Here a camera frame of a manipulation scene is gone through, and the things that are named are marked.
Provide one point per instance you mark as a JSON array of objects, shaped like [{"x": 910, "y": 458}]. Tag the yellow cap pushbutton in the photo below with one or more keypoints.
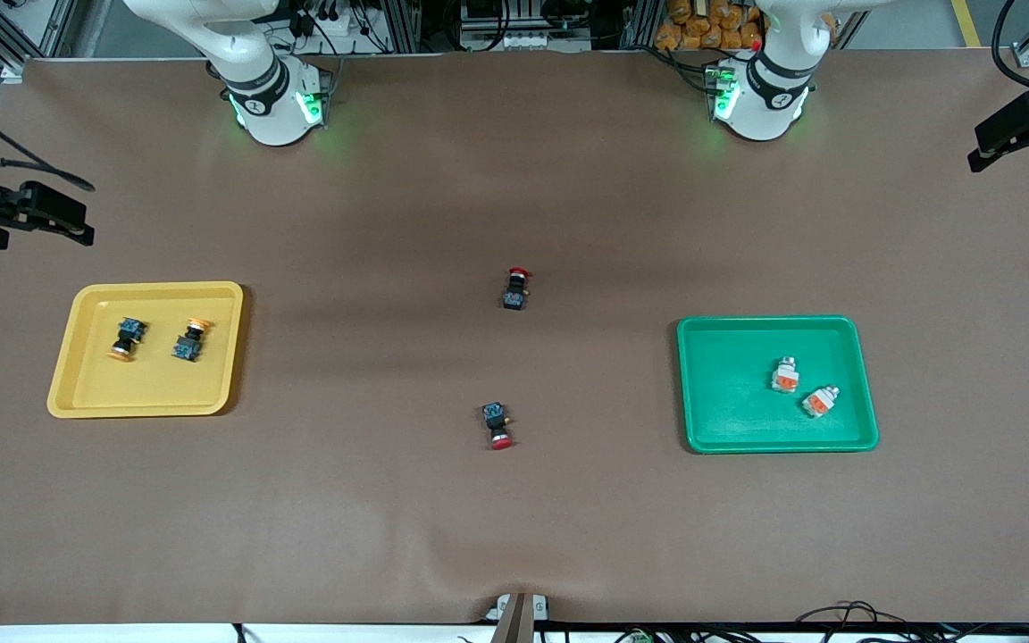
[
  {"x": 128, "y": 338},
  {"x": 188, "y": 344}
]

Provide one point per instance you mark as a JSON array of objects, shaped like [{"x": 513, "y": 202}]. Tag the white pushbutton with orange block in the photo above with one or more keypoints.
[
  {"x": 785, "y": 375},
  {"x": 821, "y": 402}
]

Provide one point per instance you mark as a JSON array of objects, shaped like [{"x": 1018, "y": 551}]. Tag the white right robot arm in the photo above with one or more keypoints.
[{"x": 264, "y": 107}]

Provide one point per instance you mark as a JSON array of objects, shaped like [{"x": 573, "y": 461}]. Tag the yellow plastic tray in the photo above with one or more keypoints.
[{"x": 157, "y": 384}]

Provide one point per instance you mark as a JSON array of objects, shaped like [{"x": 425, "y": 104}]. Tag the power strip with black plugs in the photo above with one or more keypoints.
[{"x": 331, "y": 22}]

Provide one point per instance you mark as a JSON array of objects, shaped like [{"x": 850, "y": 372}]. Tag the pile of orange objects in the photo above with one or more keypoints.
[{"x": 702, "y": 27}]

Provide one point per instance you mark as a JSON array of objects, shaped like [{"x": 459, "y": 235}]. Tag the green plastic tray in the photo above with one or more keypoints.
[{"x": 729, "y": 393}]

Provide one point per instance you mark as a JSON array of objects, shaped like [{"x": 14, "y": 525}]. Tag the red mushroom pushbutton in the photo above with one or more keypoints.
[
  {"x": 497, "y": 420},
  {"x": 514, "y": 293}
]

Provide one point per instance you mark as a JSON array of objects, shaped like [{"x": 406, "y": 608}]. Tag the white power strip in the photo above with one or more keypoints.
[{"x": 528, "y": 40}]

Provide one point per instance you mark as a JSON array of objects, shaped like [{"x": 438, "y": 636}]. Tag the brown table mat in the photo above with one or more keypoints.
[{"x": 514, "y": 536}]

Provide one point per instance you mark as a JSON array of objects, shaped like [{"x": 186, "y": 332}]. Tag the grey bracket with brown post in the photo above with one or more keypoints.
[{"x": 519, "y": 621}]

